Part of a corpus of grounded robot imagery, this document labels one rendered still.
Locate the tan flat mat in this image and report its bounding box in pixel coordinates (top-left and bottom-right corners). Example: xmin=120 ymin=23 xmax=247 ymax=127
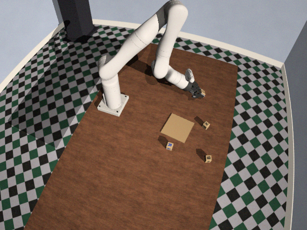
xmin=161 ymin=113 xmax=194 ymax=143

